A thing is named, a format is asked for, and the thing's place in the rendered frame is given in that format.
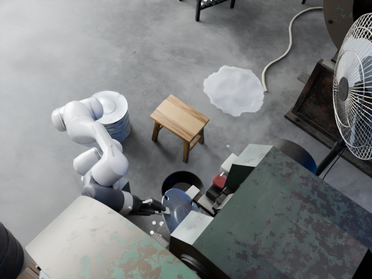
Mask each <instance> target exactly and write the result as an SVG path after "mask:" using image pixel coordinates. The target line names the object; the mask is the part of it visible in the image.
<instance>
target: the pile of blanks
mask: <svg viewBox="0 0 372 279"><path fill-rule="evenodd" d="M102 125H103V126H104V128H105V129H106V131H107V132H108V133H109V135H110V136H111V138H112V139H114V140H117V141H119V143H121V142H123V141H124V139H126V138H127V137H128V136H129V134H130V130H131V126H130V117H129V111H128V108H127V112H126V114H125V115H124V116H123V117H122V118H121V119H120V120H119V121H117V122H115V123H111V124H102Z"/></svg>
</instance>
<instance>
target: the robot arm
mask: <svg viewBox="0 0 372 279"><path fill-rule="evenodd" d="M103 114H104V108H103V105H102V103H101V102H100V101H99V100H98V99H97V98H95V97H92V98H88V99H84V100H81V101H72V102H70V103H68V104H66V105H65V106H63V107H61V108H57V109H56V110H54V111H53V113H52V115H51V120H52V123H53V125H54V127H55V128H56V129H57V130H58V131H61V132H65V131H67V132H68V135H69V137H70V138H71V140H72V141H74V142H76V143H77V144H81V145H82V146H84V147H87V148H89V147H93V148H92V149H90V150H88V151H86V152H84V153H82V154H81V155H79V156H78V157H77V158H75V159H74V163H73V166H74V169H75V171H76V172H77V173H79V174H80V175H82V178H81V180H82V181H83V182H84V188H83V190H82V192H81V195H80V196H87V197H90V198H93V199H95V200H97V201H99V202H101V203H103V204H105V205H106V206H108V207H109V208H111V209H113V210H114V211H116V212H117V213H119V214H120V215H124V216H125V215H129V216H133V215H138V216H151V214H152V215H154V214H157V215H162V214H168V215H170V210H169V208H168V207H164V206H163V205H162V203H161V202H159V201H157V200H154V199H153V198H152V197H150V198H149V199H148V200H144V199H143V200H141V199H140V198H139V197H138V196H136V195H132V194H130V193H129V192H125V191H123V190H119V189H117V188H118V187H119V179H120V178H122V177H123V176H124V175H125V174H127V173H128V165H129V163H128V160H127V158H126V157H125V156H124V155H123V154H122V153H123V149H122V145H121V144H120V143H119V141H117V140H115V139H112V138H111V136H110V135H109V133H108V132H107V131H106V129H105V128H104V126H103V125H102V124H100V123H98V122H96V120H99V119H100V118H102V117H103Z"/></svg>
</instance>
